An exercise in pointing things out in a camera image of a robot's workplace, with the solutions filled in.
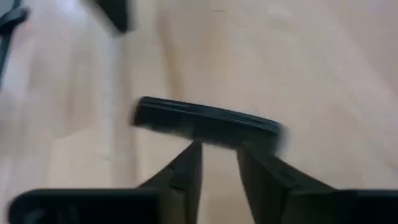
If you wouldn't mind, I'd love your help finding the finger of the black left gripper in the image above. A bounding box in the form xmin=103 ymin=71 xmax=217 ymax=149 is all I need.
xmin=82 ymin=0 xmax=131 ymax=34

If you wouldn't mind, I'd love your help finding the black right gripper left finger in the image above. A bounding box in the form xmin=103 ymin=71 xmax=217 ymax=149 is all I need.
xmin=9 ymin=141 xmax=203 ymax=224

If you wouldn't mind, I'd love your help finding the black toiletry case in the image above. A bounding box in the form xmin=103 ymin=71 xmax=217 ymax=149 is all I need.
xmin=129 ymin=95 xmax=289 ymax=155

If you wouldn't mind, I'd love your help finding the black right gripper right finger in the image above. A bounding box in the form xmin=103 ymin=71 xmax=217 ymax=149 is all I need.
xmin=238 ymin=142 xmax=398 ymax=224

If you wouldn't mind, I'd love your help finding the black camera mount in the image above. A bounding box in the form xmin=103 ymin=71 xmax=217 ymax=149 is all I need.
xmin=0 ymin=0 xmax=30 ymax=85

